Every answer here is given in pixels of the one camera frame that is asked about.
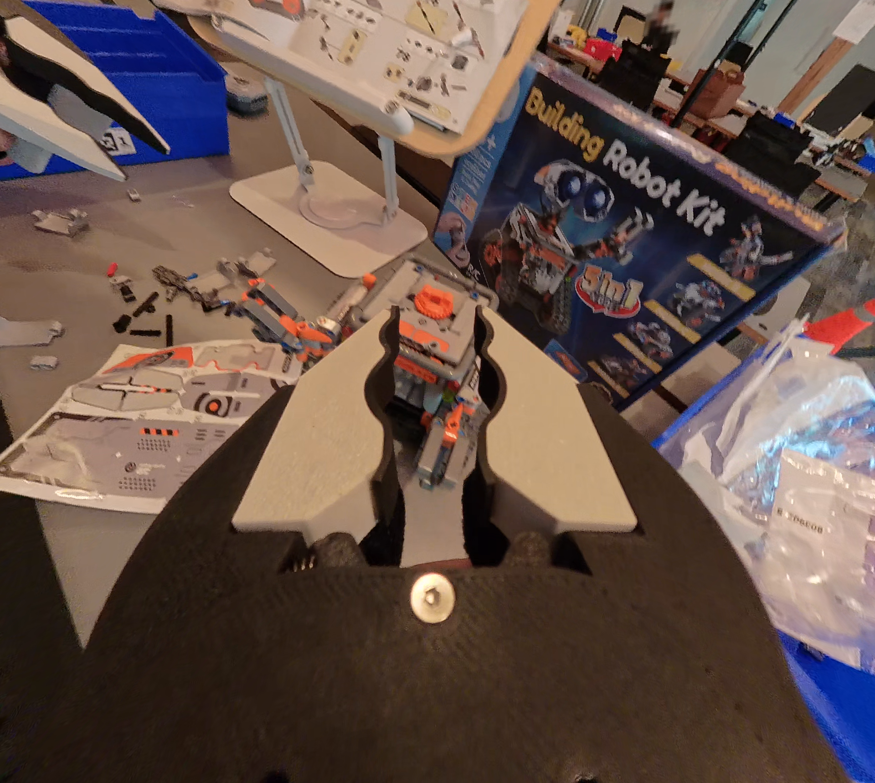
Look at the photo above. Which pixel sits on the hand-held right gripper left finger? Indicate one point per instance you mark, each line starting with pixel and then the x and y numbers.
pixel 314 455

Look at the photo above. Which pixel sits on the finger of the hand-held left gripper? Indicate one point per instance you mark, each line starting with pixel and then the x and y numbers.
pixel 48 127
pixel 48 51

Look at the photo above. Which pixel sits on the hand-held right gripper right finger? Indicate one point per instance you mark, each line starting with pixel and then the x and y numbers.
pixel 560 455

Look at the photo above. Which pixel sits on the blue plastic bin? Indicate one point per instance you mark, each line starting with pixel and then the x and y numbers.
pixel 157 86
pixel 834 714

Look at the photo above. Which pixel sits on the grey orange tracked toy robot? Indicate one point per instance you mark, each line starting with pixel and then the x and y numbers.
pixel 424 332

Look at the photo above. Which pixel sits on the white sticker sheet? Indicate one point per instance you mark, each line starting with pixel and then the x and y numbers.
pixel 137 441

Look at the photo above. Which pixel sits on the pale grey toy panel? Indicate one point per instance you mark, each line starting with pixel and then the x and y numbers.
pixel 27 332
pixel 213 284
pixel 61 222
pixel 256 263

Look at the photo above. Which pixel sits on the small grey black toy piece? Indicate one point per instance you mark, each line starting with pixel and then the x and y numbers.
pixel 124 289

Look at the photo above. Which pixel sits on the scattered black toy pins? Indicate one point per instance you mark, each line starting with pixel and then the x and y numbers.
pixel 145 304

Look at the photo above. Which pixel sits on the dark grey toy beam assembly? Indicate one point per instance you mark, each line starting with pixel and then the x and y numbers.
pixel 178 284

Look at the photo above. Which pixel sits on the small pale grey toy clip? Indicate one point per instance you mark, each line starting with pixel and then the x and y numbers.
pixel 44 362

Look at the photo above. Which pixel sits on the clear plastic bags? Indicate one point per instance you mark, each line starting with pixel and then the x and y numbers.
pixel 786 455

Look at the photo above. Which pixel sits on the white book stand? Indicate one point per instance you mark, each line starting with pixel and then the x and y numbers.
pixel 342 229

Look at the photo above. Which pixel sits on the blue robot kit box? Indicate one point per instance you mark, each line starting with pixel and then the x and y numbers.
pixel 683 250

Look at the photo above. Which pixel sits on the orange traffic cone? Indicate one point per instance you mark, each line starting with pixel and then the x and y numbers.
pixel 844 321

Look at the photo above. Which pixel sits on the black floor lamp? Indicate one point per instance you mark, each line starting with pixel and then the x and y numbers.
pixel 752 10

